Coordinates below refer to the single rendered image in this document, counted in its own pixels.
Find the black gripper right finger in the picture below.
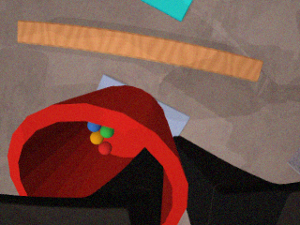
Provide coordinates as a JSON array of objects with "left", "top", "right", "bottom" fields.
[{"left": 173, "top": 136, "right": 300, "bottom": 225}]

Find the orange flat bar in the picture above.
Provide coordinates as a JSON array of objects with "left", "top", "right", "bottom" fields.
[{"left": 18, "top": 20, "right": 263, "bottom": 83}]

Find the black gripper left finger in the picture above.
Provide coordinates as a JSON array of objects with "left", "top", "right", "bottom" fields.
[{"left": 0, "top": 147, "right": 164, "bottom": 225}]

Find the blue marble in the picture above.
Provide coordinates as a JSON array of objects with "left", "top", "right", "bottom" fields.
[{"left": 87, "top": 121, "right": 102, "bottom": 132}]

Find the red cup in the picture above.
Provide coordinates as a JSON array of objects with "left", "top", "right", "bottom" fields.
[{"left": 7, "top": 86, "right": 188, "bottom": 225}]

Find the green marble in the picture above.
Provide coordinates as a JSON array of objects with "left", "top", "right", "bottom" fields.
[{"left": 100, "top": 127, "right": 113, "bottom": 139}]

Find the orange marble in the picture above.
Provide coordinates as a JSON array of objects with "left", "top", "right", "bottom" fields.
[{"left": 90, "top": 131, "right": 105, "bottom": 145}]

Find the red marble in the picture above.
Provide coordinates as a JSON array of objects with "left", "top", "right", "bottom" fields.
[{"left": 98, "top": 142, "right": 113, "bottom": 155}]

